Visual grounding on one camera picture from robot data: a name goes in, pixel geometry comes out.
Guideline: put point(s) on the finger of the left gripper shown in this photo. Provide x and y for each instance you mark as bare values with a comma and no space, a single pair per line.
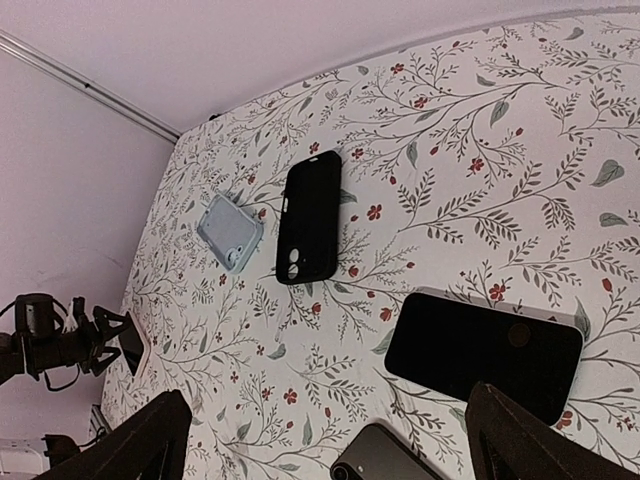
110,324
102,361

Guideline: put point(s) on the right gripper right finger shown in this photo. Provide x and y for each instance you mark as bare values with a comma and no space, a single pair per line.
508,442

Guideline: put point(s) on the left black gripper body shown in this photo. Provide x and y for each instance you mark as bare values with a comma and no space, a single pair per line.
47,342

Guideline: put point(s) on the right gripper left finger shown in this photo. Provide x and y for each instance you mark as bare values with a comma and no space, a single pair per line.
151,444

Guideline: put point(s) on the black phone with white edge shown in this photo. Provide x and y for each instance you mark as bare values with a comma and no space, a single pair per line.
136,348

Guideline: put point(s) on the light blue phone case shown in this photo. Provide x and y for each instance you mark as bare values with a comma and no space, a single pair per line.
230,233

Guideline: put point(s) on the black phone case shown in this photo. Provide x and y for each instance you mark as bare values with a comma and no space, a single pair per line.
307,243

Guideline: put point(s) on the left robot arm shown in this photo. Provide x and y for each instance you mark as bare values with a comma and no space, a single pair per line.
10,355

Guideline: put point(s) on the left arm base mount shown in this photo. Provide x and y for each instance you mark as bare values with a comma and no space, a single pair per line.
60,448

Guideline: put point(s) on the left aluminium frame post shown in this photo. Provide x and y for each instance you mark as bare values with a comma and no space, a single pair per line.
64,74

